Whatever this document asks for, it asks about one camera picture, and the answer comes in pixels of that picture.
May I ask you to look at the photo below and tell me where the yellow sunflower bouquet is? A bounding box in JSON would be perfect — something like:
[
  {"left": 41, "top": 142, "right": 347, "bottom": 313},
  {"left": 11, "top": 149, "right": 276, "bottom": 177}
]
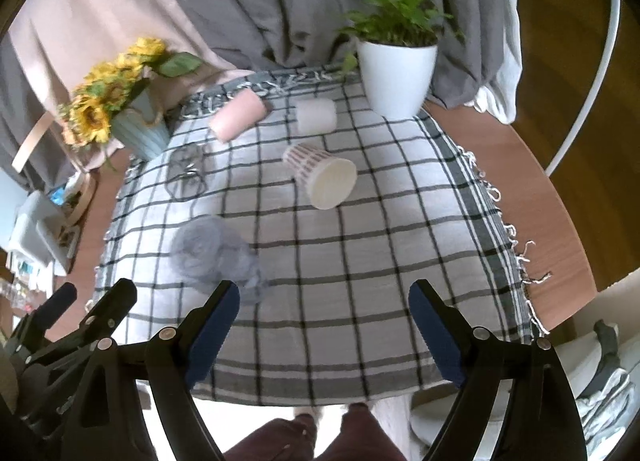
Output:
[{"left": 56, "top": 36, "right": 204, "bottom": 150}]

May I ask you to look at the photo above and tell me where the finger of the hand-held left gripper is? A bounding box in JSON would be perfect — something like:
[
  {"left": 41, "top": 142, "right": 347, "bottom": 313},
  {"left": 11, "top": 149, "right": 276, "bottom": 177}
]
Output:
[
  {"left": 9, "top": 283, "right": 78, "bottom": 348},
  {"left": 24, "top": 279, "right": 138, "bottom": 368}
]

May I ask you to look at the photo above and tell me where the bentwood chair frame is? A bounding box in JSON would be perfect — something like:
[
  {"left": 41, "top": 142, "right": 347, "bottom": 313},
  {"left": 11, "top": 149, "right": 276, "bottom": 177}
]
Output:
[{"left": 11, "top": 110, "right": 99, "bottom": 228}]

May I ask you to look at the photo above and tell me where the plain white cup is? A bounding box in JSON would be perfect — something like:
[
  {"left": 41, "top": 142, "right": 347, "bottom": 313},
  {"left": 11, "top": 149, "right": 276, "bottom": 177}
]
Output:
[{"left": 293, "top": 98, "right": 337, "bottom": 134}]

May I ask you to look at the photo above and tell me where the light blue ribbed vase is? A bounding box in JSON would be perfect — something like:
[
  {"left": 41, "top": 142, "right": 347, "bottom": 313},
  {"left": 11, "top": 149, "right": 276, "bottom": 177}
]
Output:
[{"left": 109, "top": 88, "right": 172, "bottom": 162}]

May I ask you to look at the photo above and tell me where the grey and white cloth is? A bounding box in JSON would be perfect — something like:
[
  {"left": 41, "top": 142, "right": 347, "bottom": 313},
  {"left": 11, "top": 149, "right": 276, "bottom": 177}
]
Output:
[{"left": 574, "top": 320, "right": 640, "bottom": 448}]

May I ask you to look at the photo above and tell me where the white round stool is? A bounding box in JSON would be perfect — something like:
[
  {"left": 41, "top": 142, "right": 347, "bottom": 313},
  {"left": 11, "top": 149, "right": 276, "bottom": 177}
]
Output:
[{"left": 409, "top": 380, "right": 507, "bottom": 448}]

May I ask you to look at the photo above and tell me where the green leafy plant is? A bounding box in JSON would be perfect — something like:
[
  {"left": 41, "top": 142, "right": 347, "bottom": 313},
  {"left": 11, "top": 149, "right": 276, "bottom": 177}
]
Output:
[{"left": 335, "top": 0, "right": 466, "bottom": 80}]

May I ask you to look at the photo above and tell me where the white curved pole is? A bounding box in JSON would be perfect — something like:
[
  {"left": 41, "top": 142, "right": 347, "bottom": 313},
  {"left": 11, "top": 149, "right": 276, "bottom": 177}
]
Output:
[{"left": 544, "top": 0, "right": 622, "bottom": 177}]

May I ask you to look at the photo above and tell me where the person's left leg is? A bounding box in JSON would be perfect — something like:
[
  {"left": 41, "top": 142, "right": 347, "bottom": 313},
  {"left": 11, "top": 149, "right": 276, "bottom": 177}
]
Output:
[{"left": 221, "top": 415, "right": 317, "bottom": 461}]

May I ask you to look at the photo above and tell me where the checked fringed tablecloth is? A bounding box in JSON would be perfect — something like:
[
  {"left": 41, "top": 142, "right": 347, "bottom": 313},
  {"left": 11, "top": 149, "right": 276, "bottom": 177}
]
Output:
[{"left": 86, "top": 66, "right": 552, "bottom": 406}]

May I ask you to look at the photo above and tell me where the person's leg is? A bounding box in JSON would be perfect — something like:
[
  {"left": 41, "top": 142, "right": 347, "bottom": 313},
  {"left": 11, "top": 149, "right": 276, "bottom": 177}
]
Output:
[
  {"left": 312, "top": 403, "right": 408, "bottom": 461},
  {"left": 221, "top": 415, "right": 317, "bottom": 461}
]

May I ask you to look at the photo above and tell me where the person's right leg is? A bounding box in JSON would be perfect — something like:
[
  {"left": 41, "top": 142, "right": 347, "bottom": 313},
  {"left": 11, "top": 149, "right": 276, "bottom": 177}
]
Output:
[{"left": 312, "top": 403, "right": 408, "bottom": 461}]

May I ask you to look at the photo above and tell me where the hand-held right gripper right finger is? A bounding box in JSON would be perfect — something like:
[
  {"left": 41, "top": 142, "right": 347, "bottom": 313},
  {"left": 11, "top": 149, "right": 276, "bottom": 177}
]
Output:
[{"left": 408, "top": 279, "right": 589, "bottom": 461}]

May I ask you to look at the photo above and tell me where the white storage box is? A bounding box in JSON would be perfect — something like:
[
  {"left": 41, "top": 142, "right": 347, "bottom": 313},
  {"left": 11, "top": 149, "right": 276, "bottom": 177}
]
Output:
[{"left": 9, "top": 190, "right": 77, "bottom": 277}]

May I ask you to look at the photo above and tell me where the grey curtain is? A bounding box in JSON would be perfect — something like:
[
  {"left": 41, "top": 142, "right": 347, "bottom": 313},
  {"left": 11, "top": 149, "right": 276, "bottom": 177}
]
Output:
[{"left": 0, "top": 0, "right": 519, "bottom": 183}]

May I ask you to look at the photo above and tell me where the clear glass cup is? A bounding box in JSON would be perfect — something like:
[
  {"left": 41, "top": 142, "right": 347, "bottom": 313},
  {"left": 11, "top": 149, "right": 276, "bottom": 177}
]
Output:
[{"left": 166, "top": 143, "right": 209, "bottom": 202}]

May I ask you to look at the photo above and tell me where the beige curtain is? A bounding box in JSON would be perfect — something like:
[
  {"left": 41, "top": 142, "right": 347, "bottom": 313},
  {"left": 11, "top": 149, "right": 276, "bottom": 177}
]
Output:
[{"left": 9, "top": 0, "right": 253, "bottom": 109}]

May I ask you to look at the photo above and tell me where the white plant pot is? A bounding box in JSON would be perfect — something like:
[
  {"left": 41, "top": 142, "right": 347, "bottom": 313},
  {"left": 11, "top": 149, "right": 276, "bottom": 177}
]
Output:
[{"left": 356, "top": 39, "right": 439, "bottom": 120}]

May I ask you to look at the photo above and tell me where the white cup with pink stripes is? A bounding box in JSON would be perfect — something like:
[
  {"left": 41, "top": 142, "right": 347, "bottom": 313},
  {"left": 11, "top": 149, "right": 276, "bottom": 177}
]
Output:
[{"left": 282, "top": 142, "right": 358, "bottom": 211}]

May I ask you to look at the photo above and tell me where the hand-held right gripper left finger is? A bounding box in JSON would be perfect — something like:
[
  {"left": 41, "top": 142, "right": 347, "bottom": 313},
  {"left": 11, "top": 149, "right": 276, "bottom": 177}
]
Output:
[{"left": 60, "top": 280, "right": 241, "bottom": 461}]

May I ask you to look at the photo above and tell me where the grey-blue translucent cup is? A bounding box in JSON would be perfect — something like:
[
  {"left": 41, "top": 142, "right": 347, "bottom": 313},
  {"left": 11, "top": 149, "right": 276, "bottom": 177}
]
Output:
[{"left": 170, "top": 214, "right": 269, "bottom": 303}]

